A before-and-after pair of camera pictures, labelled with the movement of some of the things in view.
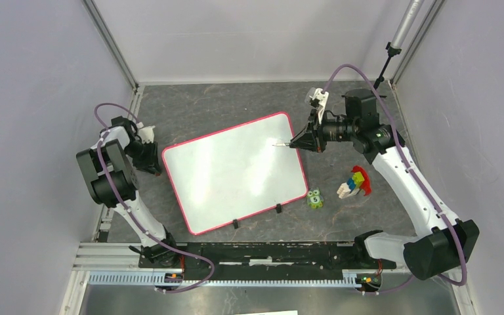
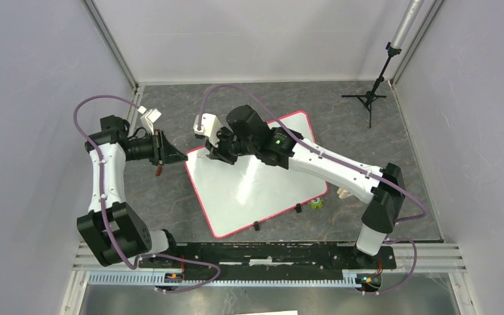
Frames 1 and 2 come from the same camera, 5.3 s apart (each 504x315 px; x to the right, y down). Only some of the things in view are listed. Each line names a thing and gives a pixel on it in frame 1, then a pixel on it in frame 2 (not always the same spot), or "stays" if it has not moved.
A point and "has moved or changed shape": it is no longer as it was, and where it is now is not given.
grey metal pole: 411,14 stays
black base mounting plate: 317,260 stays
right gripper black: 306,138 → 218,152
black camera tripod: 392,52 stays
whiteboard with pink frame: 231,174 has moved or changed shape
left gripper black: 151,163 → 161,147
